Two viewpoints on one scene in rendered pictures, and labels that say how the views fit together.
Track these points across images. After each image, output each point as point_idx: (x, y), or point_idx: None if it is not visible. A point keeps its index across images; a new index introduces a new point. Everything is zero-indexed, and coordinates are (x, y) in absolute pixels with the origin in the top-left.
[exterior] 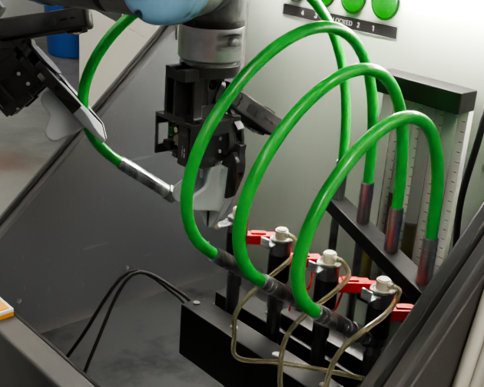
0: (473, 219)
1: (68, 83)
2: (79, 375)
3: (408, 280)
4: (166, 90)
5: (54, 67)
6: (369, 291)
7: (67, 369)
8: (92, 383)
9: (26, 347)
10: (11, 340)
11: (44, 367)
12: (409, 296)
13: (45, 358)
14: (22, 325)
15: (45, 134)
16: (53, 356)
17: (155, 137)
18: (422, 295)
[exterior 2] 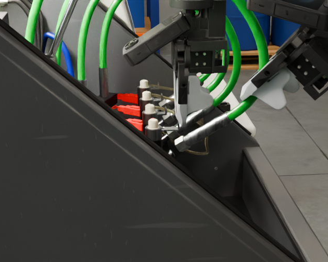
0: (124, 28)
1: (264, 67)
2: (285, 216)
3: (109, 99)
4: (225, 18)
5: (288, 38)
6: (158, 82)
7: (292, 221)
8: (279, 211)
9: (314, 242)
10: (324, 250)
11: (307, 226)
12: (111, 104)
13: (303, 231)
14: (311, 259)
15: (298, 88)
16: (297, 231)
17: (226, 60)
18: (159, 59)
